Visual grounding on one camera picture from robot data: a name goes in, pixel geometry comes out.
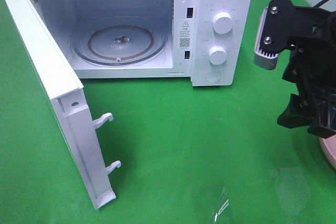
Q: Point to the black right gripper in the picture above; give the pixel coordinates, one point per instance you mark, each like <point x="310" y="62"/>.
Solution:
<point x="309" y="33"/>

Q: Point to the pink round plate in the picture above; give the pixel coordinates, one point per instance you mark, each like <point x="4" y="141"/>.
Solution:
<point x="328" y="146"/>

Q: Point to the round white door button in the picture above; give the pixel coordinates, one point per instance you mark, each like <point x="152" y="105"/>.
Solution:
<point x="213" y="76"/>

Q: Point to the white microwave door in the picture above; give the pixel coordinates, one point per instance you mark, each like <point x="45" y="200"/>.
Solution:
<point x="66" y="95"/>

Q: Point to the clear tape patch right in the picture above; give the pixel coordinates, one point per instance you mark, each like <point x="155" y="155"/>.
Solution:
<point x="291" y="188"/>

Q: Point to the clear tape patch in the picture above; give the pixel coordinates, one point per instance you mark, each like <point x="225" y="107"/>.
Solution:
<point x="291" y="188"/>
<point x="211" y="204"/>

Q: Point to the lower white microwave knob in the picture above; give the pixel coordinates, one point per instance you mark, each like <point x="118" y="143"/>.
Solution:
<point x="217" y="55"/>

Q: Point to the white microwave knob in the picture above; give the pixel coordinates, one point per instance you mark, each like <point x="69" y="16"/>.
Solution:
<point x="222" y="22"/>
<point x="217" y="55"/>

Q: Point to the upper white microwave knob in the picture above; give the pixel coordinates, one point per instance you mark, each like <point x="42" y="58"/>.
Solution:
<point x="222" y="22"/>

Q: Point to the white microwave oven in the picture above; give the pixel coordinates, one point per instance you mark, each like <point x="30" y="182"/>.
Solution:
<point x="188" y="22"/>

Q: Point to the glass microwave turntable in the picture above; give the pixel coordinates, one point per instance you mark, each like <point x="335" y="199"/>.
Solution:
<point x="119" y="41"/>

